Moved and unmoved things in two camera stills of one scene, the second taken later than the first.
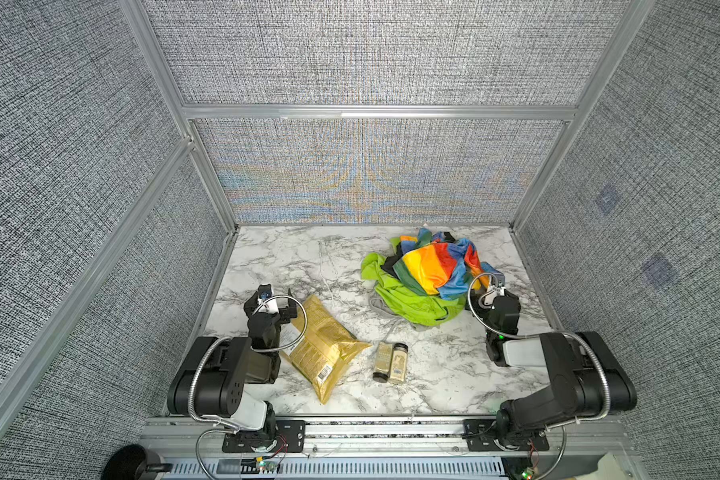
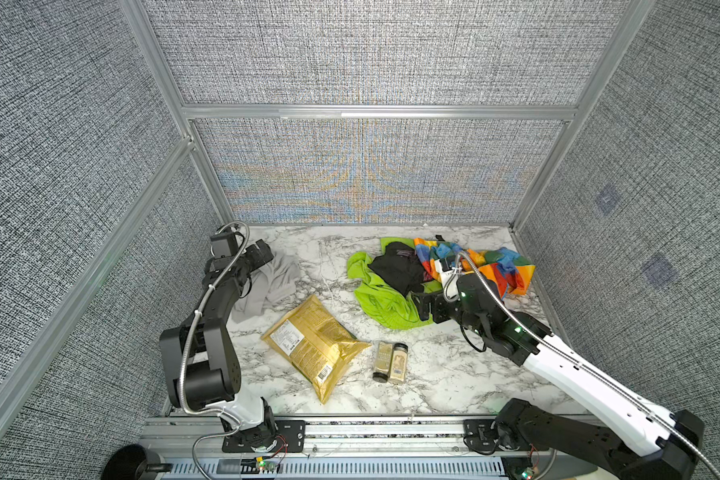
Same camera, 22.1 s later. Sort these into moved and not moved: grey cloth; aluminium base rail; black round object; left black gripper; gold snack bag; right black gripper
Moved: grey cloth; left black gripper; right black gripper
Not moved: aluminium base rail; black round object; gold snack bag
